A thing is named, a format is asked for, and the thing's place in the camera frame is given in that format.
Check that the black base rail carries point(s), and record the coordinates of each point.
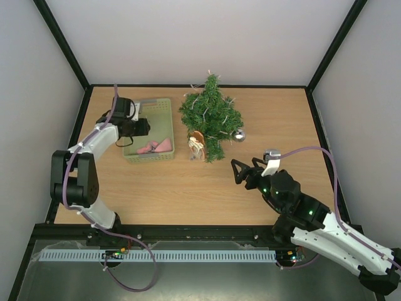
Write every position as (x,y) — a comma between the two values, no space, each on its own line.
(259,236)

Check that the pink ornaments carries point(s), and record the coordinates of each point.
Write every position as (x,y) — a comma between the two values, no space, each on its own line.
(156,147)

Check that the small green christmas tree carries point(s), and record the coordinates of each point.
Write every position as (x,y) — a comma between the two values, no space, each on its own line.
(212,113)

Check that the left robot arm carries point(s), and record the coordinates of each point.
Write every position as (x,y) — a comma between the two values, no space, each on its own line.
(74,178)

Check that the white slotted cable duct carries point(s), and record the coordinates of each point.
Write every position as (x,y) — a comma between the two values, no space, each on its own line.
(163,256)

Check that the green plastic basket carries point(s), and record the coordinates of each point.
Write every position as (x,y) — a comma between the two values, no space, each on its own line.
(158,111)

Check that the brown gingerbread ornament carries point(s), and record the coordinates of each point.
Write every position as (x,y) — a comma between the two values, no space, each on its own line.
(197,146)

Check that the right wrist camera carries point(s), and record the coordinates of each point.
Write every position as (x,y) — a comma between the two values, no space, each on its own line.
(272,162)

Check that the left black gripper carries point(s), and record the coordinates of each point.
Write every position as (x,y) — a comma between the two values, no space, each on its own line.
(144,129)

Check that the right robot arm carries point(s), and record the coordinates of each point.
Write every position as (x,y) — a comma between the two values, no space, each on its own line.
(305,221)

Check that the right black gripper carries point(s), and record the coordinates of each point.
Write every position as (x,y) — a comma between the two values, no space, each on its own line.
(251,176)

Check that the silver ball ornament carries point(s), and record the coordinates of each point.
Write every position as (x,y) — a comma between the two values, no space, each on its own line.
(239,135)

